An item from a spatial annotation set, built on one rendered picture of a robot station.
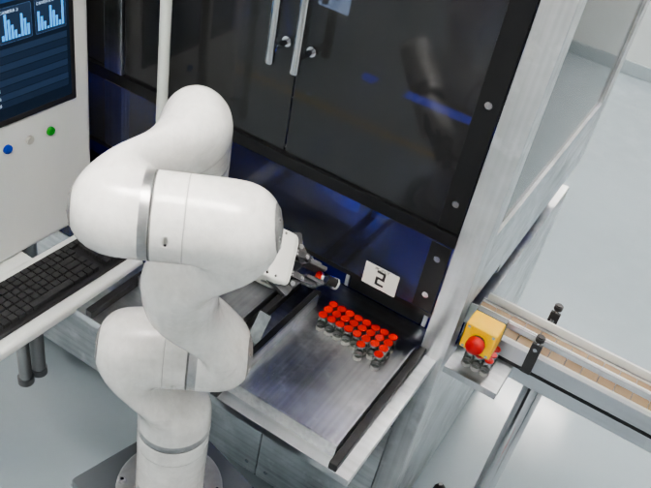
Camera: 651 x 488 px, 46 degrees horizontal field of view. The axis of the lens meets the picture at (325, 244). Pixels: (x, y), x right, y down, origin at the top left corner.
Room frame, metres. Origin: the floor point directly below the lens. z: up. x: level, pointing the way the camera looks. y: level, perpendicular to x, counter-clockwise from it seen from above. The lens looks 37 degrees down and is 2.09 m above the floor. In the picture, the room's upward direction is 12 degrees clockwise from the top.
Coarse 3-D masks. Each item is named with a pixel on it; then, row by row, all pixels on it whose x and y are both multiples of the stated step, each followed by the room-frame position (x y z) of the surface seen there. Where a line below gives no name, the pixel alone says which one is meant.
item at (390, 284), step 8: (368, 264) 1.34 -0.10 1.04; (368, 272) 1.34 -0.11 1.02; (376, 272) 1.33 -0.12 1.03; (384, 272) 1.32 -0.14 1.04; (368, 280) 1.34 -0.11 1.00; (392, 280) 1.31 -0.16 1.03; (376, 288) 1.33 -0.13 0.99; (384, 288) 1.32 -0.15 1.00; (392, 288) 1.31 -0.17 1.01; (392, 296) 1.31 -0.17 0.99
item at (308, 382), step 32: (256, 352) 1.13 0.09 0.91; (288, 352) 1.18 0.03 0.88; (320, 352) 1.20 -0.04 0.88; (352, 352) 1.22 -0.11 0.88; (256, 384) 1.07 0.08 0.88; (288, 384) 1.09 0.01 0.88; (320, 384) 1.11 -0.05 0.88; (352, 384) 1.13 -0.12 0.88; (384, 384) 1.11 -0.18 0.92; (288, 416) 0.98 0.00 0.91; (320, 416) 1.02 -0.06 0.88; (352, 416) 1.04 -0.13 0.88; (320, 448) 0.95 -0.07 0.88
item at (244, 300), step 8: (296, 264) 1.48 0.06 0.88; (304, 272) 1.46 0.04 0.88; (240, 288) 1.35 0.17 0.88; (248, 288) 1.36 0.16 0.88; (256, 288) 1.36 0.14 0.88; (264, 288) 1.37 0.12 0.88; (224, 296) 1.31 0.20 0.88; (232, 296) 1.32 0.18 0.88; (240, 296) 1.32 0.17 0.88; (248, 296) 1.33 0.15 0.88; (256, 296) 1.33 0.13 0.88; (264, 296) 1.34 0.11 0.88; (272, 296) 1.33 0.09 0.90; (232, 304) 1.29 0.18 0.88; (240, 304) 1.30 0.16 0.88; (248, 304) 1.30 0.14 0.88; (256, 304) 1.31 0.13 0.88; (264, 304) 1.30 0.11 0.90; (240, 312) 1.27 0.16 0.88; (248, 312) 1.24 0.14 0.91; (256, 312) 1.27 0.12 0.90
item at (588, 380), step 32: (512, 320) 1.39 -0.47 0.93; (544, 320) 1.36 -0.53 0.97; (512, 352) 1.29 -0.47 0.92; (544, 352) 1.30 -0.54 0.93; (576, 352) 1.32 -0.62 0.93; (608, 352) 1.30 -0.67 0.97; (544, 384) 1.26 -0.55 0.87; (576, 384) 1.23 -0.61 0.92; (608, 384) 1.24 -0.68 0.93; (640, 384) 1.26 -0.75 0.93; (608, 416) 1.19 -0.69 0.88; (640, 416) 1.17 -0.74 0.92
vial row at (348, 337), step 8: (320, 312) 1.28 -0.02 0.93; (320, 320) 1.26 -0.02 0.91; (328, 320) 1.26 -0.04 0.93; (320, 328) 1.26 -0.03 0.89; (328, 328) 1.25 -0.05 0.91; (336, 328) 1.25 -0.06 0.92; (344, 328) 1.24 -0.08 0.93; (352, 328) 1.25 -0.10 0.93; (336, 336) 1.24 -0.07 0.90; (344, 336) 1.24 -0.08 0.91; (352, 336) 1.24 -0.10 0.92; (360, 336) 1.23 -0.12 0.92; (368, 336) 1.23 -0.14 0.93; (344, 344) 1.24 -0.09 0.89; (352, 344) 1.23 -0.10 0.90; (368, 344) 1.22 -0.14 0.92; (376, 344) 1.22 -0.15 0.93; (368, 352) 1.21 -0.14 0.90; (384, 352) 1.20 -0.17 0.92; (384, 360) 1.20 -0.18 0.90
